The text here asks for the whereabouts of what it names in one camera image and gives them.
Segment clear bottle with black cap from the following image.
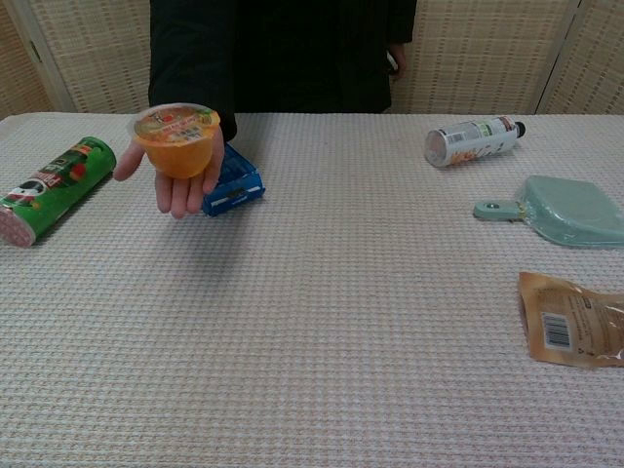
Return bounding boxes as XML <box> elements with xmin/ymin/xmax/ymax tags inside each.
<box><xmin>423</xmin><ymin>115</ymin><xmax>527</xmax><ymax>170</ymax></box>

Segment green Pringles can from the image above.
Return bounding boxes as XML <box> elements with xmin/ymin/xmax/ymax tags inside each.
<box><xmin>0</xmin><ymin>136</ymin><xmax>118</xmax><ymax>250</ymax></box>

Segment orange round snack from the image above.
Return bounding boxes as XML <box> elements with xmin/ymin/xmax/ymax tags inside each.
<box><xmin>133</xmin><ymin>100</ymin><xmax>221</xmax><ymax>180</ymax></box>

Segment person's right black-sleeved forearm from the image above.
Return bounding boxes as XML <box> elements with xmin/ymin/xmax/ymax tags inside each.
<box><xmin>148</xmin><ymin>28</ymin><xmax>239</xmax><ymax>142</ymax></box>

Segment blue cookie package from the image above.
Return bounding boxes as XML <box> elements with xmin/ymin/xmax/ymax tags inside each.
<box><xmin>202</xmin><ymin>141</ymin><xmax>267</xmax><ymax>216</ymax></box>

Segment brown snack pouch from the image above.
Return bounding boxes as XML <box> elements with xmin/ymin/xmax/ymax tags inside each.
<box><xmin>518</xmin><ymin>271</ymin><xmax>624</xmax><ymax>368</ymax></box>

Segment white woven tablecloth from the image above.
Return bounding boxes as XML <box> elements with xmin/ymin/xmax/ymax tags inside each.
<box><xmin>0</xmin><ymin>112</ymin><xmax>624</xmax><ymax>468</ymax></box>

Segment person's left hand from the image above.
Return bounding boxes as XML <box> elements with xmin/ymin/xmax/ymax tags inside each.
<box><xmin>387</xmin><ymin>43</ymin><xmax>409</xmax><ymax>82</ymax></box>

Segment teal plastic dustpan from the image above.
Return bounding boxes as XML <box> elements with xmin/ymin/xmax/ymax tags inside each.
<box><xmin>473</xmin><ymin>175</ymin><xmax>624</xmax><ymax>253</ymax></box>

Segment person's right hand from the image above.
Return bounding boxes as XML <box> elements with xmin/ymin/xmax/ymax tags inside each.
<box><xmin>112</xmin><ymin>129</ymin><xmax>226</xmax><ymax>219</ymax></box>

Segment woven bamboo folding screen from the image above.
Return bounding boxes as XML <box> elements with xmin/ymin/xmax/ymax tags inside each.
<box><xmin>0</xmin><ymin>0</ymin><xmax>624</xmax><ymax>116</ymax></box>

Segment person's black jacket torso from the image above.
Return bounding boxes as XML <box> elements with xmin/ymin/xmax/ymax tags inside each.
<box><xmin>148</xmin><ymin>0</ymin><xmax>419</xmax><ymax>114</ymax></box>

